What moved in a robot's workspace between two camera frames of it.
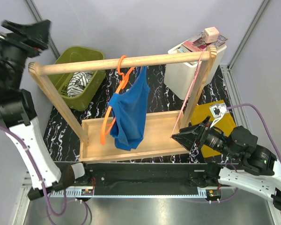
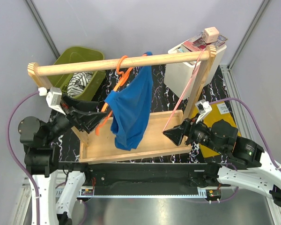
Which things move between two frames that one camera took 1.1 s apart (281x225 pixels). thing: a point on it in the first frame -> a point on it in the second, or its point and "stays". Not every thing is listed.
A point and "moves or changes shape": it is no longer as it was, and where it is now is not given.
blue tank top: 128,110 moves or changes shape
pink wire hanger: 188,93 -> 184,92
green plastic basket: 60,81 stays
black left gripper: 37,33 -> 88,117
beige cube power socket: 210,34 stays
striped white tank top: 77,83 stays
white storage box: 178,77 stays
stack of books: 198,43 stays
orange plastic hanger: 105,122 -> 105,110
